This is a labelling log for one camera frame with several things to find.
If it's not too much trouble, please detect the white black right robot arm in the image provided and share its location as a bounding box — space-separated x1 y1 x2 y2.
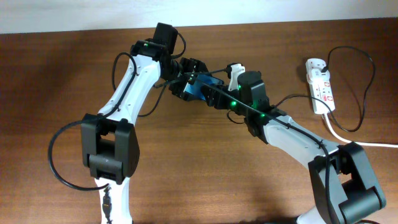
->
201 72 386 224

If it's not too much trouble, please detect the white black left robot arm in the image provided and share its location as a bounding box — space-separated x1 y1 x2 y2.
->
81 23 189 223

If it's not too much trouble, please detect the black USB charging cable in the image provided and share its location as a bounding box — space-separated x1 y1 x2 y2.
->
275 45 376 133

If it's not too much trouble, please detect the blue Galaxy smartphone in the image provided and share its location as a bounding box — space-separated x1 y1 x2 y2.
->
182 73 224 101

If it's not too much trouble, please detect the white power strip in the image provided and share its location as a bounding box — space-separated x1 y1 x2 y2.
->
305 58 335 114

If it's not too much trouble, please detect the white USB charger adapter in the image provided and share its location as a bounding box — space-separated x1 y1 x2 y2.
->
307 68 330 83

